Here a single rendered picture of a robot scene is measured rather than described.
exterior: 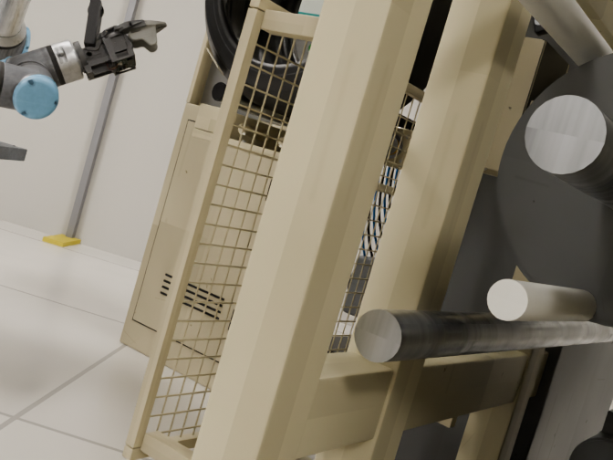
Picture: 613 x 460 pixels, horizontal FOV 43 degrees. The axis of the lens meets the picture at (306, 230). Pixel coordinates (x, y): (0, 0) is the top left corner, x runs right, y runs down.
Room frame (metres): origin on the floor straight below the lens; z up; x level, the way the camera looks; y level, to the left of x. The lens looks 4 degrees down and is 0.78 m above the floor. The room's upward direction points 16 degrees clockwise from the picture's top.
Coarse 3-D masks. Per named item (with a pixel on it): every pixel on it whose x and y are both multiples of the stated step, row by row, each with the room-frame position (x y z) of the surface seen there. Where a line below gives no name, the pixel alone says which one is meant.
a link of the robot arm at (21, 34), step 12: (0, 0) 2.13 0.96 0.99; (12, 0) 2.12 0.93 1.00; (24, 0) 2.14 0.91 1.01; (0, 12) 2.16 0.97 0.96; (12, 12) 2.16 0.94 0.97; (24, 12) 2.20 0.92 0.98; (0, 24) 2.20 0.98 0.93; (12, 24) 2.21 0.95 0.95; (24, 24) 2.31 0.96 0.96; (0, 36) 2.24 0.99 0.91; (12, 36) 2.26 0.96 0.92; (24, 36) 2.30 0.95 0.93; (0, 48) 2.26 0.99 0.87; (12, 48) 2.28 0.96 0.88; (24, 48) 2.32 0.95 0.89
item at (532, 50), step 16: (528, 48) 1.74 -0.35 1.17; (544, 48) 1.73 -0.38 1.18; (528, 64) 1.74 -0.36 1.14; (544, 64) 1.75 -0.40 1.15; (560, 64) 1.84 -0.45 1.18; (512, 80) 1.75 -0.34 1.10; (528, 80) 1.73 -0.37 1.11; (544, 80) 1.78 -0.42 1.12; (512, 96) 1.74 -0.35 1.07; (528, 96) 1.73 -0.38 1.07; (512, 112) 1.74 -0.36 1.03; (512, 128) 1.73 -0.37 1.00; (496, 144) 1.75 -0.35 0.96; (496, 160) 1.74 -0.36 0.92; (496, 176) 1.93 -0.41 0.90
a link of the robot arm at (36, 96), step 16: (32, 64) 1.65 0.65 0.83; (16, 80) 1.57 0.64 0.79; (32, 80) 1.57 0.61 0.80; (48, 80) 1.59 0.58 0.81; (0, 96) 1.56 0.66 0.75; (16, 96) 1.56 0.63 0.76; (32, 96) 1.58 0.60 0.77; (48, 96) 1.59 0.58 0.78; (32, 112) 1.59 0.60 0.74; (48, 112) 1.61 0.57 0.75
